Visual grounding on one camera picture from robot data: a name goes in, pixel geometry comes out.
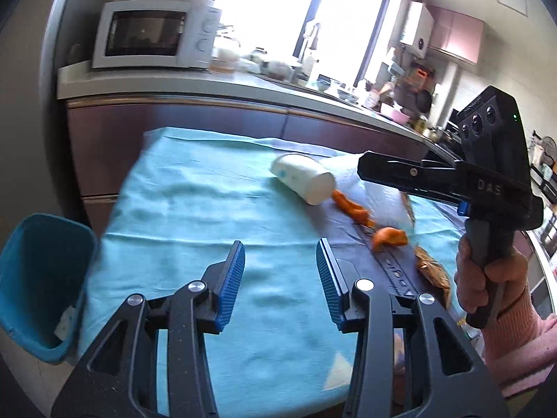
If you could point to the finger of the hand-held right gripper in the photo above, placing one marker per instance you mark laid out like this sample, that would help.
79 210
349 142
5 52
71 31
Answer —
400 174

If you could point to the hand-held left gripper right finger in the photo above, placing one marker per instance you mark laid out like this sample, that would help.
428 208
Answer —
328 278

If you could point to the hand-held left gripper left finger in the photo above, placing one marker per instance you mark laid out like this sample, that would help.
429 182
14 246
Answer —
230 278

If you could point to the white paper towel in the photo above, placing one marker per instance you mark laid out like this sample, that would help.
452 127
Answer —
383 200

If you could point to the long orange peel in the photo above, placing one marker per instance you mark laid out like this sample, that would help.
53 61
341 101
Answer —
348 207

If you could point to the white paper cup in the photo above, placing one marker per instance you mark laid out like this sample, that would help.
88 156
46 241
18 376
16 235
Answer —
300 176

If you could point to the blue plastic bin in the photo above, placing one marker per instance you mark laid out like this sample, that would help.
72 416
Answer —
35 270

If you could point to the person's right forearm pink sleeve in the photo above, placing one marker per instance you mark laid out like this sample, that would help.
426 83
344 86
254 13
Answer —
522 339

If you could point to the person's right hand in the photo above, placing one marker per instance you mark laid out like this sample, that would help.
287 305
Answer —
464 278

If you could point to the black stove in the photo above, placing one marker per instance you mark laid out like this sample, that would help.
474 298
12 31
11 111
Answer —
448 135

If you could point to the yellow oil bottle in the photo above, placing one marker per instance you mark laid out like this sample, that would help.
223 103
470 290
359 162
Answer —
420 124

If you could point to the pink basin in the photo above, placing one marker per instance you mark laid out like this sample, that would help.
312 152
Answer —
396 114

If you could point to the curled orange peel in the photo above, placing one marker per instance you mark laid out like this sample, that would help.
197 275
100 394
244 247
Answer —
387 237

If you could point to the black frying pan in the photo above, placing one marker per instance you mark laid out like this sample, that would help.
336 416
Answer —
424 100

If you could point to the teal tablecloth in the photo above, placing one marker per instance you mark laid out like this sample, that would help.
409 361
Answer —
174 209

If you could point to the orange kitchen grater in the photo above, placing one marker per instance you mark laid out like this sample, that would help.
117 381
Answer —
421 79

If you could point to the brown snack wrapper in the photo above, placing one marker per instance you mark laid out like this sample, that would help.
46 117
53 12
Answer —
431 270

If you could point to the white bottle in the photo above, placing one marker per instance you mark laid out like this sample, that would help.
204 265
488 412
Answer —
312 69

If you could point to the white water heater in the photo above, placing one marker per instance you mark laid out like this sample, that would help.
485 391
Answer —
417 26

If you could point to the kitchen faucet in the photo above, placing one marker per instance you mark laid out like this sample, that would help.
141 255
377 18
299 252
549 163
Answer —
311 35

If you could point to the small white paper scrap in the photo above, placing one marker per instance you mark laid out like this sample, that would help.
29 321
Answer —
65 320

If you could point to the kitchen counter cabinet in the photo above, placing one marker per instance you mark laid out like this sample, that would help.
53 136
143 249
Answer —
174 113

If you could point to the kitchen window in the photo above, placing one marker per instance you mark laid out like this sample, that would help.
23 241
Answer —
270 17

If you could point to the glass container with lid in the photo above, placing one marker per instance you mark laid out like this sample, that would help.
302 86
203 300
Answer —
224 59

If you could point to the white microwave oven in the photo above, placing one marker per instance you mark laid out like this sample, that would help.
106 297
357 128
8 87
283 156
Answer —
139 35

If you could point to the pink wall cabinet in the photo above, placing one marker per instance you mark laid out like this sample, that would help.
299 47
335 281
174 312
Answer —
457 35

